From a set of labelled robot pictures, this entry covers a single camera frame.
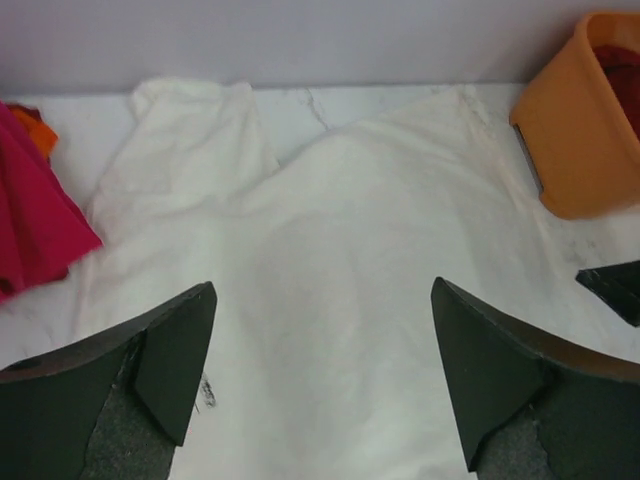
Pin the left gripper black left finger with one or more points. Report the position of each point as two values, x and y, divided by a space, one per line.
114 405

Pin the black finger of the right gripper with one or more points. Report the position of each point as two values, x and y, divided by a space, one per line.
617 286

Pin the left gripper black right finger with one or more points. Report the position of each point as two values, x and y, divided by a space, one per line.
528 403

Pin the orange plastic bin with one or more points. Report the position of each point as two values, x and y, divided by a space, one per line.
582 145

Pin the folded pink t-shirt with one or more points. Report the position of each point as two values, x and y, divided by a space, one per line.
43 231

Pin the orange cloth under pink shirt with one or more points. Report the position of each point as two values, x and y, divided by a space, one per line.
41 134

